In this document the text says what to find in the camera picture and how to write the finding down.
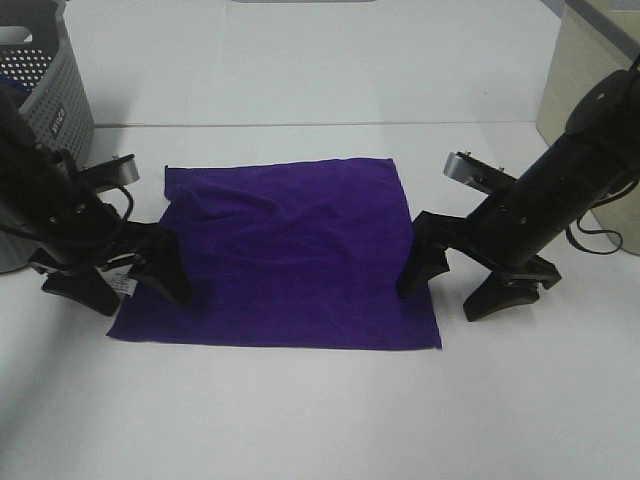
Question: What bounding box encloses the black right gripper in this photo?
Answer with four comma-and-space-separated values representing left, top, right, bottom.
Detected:
396, 164, 583, 321

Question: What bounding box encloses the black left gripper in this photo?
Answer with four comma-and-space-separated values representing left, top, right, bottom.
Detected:
29, 149, 194, 316

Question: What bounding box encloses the purple microfiber towel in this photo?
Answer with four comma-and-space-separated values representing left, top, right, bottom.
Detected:
109, 158, 441, 351

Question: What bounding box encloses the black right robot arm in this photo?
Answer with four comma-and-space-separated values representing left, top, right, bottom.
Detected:
396, 69, 639, 321

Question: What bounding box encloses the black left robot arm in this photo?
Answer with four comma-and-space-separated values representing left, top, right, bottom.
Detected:
1, 94, 193, 316

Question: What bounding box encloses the blue cloth inside grey basket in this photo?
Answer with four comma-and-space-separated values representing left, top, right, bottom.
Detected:
0, 75, 29, 103

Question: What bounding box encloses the grey perforated plastic basket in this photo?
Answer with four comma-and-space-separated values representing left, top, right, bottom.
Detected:
1, 1, 94, 273

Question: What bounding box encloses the beige plastic basket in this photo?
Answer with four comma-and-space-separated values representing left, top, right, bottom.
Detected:
536, 1, 639, 254

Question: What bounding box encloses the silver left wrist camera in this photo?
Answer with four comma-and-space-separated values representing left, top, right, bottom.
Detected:
77, 154, 140, 193

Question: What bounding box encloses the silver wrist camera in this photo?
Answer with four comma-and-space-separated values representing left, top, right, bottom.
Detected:
443, 152, 516, 195
77, 154, 140, 193

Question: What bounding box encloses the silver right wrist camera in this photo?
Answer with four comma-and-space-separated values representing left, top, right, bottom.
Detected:
443, 152, 516, 195

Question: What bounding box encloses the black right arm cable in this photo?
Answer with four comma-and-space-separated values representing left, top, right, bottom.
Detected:
564, 169, 640, 256

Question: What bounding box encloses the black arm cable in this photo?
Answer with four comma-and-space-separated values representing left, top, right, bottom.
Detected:
564, 169, 640, 256
0, 144, 136, 251

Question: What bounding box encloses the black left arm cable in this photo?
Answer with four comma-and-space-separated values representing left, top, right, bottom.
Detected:
0, 144, 136, 251

